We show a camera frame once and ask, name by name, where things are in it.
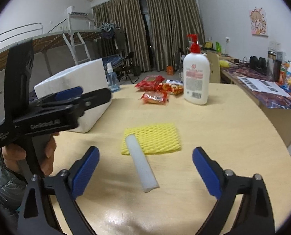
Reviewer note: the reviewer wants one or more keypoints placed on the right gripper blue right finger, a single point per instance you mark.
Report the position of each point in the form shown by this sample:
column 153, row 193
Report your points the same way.
column 255, row 215

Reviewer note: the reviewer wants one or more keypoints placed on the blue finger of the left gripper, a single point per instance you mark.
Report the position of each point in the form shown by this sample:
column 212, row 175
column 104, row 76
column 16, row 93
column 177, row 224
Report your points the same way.
column 96, row 98
column 68, row 94

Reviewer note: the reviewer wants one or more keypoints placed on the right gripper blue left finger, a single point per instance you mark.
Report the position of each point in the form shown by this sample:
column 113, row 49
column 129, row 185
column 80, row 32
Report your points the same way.
column 37, row 214

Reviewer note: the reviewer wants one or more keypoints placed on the yellow foam net sleeve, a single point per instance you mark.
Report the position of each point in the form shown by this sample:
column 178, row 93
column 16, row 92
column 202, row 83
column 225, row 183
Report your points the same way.
column 154, row 139

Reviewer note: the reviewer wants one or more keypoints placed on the white foam strip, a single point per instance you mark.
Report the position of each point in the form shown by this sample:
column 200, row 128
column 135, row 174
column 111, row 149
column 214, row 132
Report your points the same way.
column 144, row 171

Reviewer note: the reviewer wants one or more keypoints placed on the white styrofoam box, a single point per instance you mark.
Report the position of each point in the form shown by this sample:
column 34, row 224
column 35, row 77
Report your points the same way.
column 73, row 82

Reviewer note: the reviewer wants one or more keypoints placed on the clear spray bottle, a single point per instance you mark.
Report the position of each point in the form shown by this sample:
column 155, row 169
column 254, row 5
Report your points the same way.
column 112, row 79

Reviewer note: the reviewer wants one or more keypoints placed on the grey jacket sleeve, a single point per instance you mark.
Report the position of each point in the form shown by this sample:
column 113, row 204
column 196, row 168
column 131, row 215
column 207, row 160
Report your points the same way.
column 12, row 188

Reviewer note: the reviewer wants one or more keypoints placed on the blue plaid mattress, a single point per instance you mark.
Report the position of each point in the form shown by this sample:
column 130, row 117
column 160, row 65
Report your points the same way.
column 115, row 60

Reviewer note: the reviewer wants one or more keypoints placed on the black folding chair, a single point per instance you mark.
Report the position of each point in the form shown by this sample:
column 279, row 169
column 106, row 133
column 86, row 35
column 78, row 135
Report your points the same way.
column 129, row 71

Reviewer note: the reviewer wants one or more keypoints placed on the white metal bunk bed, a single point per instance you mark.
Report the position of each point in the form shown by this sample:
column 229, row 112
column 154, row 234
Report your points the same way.
column 74, row 32

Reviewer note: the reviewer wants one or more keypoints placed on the red snack bag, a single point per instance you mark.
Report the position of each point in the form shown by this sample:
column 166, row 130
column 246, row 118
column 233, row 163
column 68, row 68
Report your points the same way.
column 150, row 83

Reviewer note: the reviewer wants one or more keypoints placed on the small red snack packet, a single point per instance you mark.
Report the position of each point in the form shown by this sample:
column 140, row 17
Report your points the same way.
column 157, row 98

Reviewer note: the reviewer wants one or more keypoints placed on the white air conditioner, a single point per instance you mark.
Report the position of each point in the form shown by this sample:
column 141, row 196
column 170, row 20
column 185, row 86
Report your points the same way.
column 78, row 11

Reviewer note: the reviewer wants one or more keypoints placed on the orange container on floor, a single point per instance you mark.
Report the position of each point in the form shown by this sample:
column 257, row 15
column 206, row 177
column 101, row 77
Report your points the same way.
column 170, row 70

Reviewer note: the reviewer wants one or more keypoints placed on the orange snack bag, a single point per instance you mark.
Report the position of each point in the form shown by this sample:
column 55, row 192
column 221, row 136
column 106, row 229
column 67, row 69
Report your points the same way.
column 169, row 88

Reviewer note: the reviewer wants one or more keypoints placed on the white blue snack packet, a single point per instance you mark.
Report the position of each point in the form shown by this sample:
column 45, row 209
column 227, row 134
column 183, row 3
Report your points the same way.
column 174, row 82

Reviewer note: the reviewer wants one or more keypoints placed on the brown curtains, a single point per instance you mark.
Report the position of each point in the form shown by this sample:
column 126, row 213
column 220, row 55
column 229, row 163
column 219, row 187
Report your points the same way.
column 155, row 33

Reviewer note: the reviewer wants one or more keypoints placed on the white lotion pump bottle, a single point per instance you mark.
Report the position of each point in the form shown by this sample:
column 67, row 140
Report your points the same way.
column 196, row 74

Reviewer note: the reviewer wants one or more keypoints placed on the wooden smiley chair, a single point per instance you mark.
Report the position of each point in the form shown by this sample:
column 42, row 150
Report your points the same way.
column 214, row 67

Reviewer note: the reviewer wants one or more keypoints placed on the printed paper sheet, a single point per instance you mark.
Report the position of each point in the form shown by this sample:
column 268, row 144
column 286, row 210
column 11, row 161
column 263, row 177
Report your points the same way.
column 263, row 86

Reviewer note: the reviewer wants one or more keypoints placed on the green bottle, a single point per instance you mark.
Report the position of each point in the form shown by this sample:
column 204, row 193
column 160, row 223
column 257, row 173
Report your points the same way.
column 218, row 47

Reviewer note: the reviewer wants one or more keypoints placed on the black headphones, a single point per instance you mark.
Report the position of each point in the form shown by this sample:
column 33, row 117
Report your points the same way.
column 258, row 64

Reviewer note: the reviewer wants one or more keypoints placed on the steel thermos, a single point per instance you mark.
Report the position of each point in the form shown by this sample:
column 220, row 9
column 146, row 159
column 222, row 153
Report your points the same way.
column 273, row 65

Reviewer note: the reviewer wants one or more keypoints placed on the cartoon wall poster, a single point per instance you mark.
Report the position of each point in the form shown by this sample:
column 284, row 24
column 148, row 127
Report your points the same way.
column 258, row 22

